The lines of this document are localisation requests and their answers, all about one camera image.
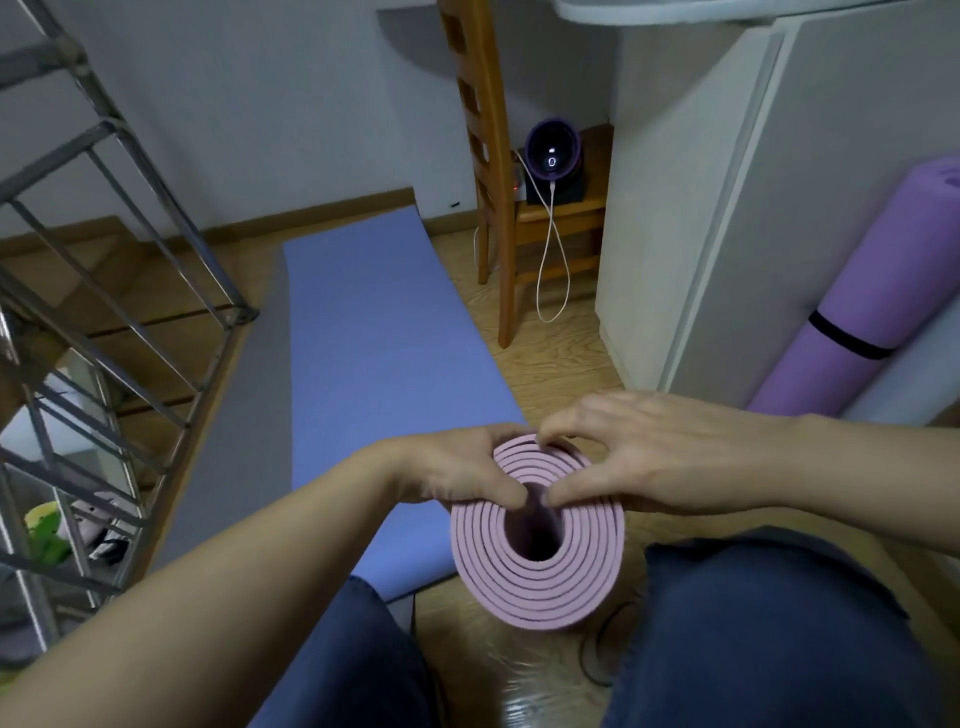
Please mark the grey metal stair railing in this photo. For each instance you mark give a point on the grey metal stair railing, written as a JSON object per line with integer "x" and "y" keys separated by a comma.
{"x": 112, "y": 352}

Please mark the black box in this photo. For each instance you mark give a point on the black box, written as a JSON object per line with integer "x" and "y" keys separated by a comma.
{"x": 570, "y": 191}

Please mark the person's left leg in jeans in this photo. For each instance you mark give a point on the person's left leg in jeans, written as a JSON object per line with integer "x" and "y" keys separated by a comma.
{"x": 352, "y": 660}

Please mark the person's left thumb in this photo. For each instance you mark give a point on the person's left thumb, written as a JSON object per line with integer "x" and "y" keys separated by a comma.
{"x": 495, "y": 493}

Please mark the pink yoga mat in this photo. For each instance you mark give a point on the pink yoga mat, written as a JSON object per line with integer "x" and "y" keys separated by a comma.
{"x": 540, "y": 585}

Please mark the person's left hand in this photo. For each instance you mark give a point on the person's left hand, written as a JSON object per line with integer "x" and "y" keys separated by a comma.
{"x": 442, "y": 465}

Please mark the blue unrolled yoga mat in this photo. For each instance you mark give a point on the blue unrolled yoga mat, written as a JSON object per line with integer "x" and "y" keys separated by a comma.
{"x": 375, "y": 337}

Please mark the person's right middle finger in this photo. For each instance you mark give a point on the person's right middle finger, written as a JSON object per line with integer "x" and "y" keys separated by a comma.
{"x": 600, "y": 403}

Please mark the purple round device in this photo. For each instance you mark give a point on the purple round device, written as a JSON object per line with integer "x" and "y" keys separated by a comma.
{"x": 552, "y": 154}

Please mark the wooden chair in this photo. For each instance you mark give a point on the wooden chair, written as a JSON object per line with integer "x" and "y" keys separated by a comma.
{"x": 491, "y": 150}

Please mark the person's right hand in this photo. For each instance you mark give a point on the person's right hand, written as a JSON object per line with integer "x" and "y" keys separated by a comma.
{"x": 675, "y": 457}

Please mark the white cabinet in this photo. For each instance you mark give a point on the white cabinet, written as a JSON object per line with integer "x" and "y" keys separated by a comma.
{"x": 750, "y": 187}

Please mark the person's right leg in jeans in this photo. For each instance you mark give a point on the person's right leg in jeans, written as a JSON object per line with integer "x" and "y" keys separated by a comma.
{"x": 757, "y": 637}

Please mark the person's right forearm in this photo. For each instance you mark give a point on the person's right forearm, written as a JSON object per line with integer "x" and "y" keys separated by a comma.
{"x": 877, "y": 480}

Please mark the green and yellow object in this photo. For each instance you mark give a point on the green and yellow object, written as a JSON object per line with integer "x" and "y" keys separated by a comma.
{"x": 46, "y": 532}

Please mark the purple rolled yoga mat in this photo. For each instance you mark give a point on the purple rolled yoga mat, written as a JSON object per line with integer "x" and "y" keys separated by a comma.
{"x": 877, "y": 292}

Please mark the person's leg in jeans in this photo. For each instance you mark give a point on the person's leg in jeans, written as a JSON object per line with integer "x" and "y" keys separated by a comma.
{"x": 352, "y": 660}
{"x": 757, "y": 637}

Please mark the person's right thumb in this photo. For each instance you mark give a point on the person's right thumb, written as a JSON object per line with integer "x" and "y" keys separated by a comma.
{"x": 585, "y": 489}

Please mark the person's left forearm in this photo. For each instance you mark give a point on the person's left forearm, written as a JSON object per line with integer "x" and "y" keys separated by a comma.
{"x": 225, "y": 577}

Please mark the wooden stairs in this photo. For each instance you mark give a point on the wooden stairs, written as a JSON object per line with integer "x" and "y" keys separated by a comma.
{"x": 142, "y": 300}

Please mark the grey floor mat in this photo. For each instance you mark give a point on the grey floor mat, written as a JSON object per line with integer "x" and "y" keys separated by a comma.
{"x": 240, "y": 420}

